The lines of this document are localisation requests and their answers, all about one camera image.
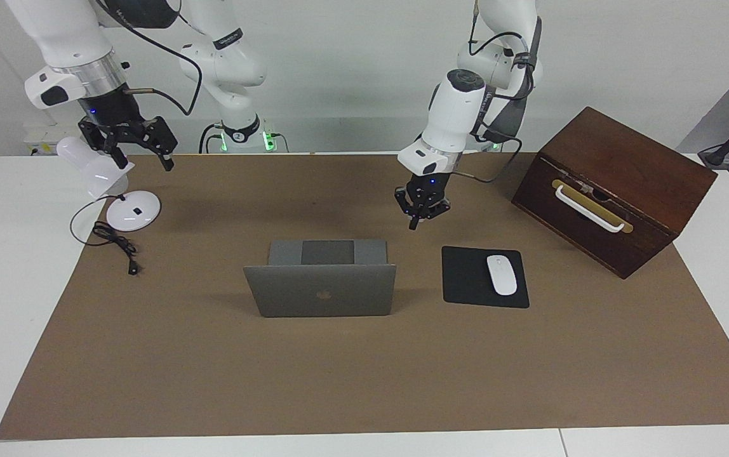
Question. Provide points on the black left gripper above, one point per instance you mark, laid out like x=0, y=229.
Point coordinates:
x=427, y=190

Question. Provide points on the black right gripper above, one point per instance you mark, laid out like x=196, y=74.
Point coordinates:
x=117, y=120

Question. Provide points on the grey apple laptop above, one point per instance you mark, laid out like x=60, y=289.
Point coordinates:
x=320, y=292

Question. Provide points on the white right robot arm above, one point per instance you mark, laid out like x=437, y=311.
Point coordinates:
x=66, y=38

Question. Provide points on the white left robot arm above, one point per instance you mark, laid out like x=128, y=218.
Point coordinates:
x=456, y=108

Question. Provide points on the white desk lamp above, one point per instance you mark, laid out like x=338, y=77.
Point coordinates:
x=133, y=212

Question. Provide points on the black mouse pad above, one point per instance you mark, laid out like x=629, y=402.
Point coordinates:
x=466, y=279

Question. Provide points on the white computer mouse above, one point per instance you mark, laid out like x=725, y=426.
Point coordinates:
x=501, y=275

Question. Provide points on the large brown table mat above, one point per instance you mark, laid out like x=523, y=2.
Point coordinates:
x=364, y=368

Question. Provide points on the dark brown wooden box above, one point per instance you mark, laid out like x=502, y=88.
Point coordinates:
x=625, y=152

